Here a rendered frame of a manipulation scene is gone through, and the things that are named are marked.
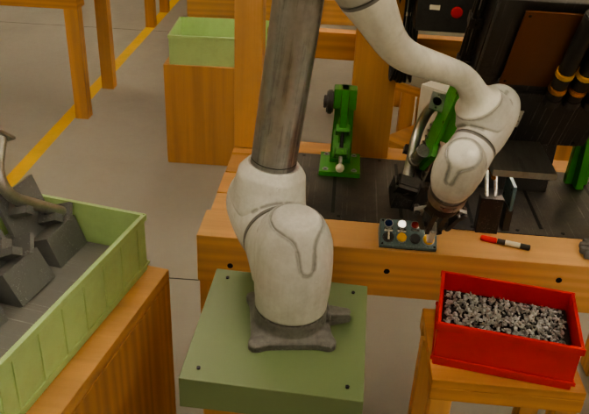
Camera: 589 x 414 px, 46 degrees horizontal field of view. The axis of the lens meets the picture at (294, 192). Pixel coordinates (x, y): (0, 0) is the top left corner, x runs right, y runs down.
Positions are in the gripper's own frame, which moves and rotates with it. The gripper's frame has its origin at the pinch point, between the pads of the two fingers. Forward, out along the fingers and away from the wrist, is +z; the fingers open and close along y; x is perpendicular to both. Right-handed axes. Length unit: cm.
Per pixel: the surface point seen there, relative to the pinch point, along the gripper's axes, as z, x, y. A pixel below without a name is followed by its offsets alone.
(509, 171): -9.6, 14.0, 17.9
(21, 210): -11, -8, -101
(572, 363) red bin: -12.2, -33.8, 28.3
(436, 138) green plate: 1.4, 29.2, 1.4
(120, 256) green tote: -4, -15, -77
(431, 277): 12.0, -7.7, 2.0
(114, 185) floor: 186, 97, -149
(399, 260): 8.4, -5.2, -7.1
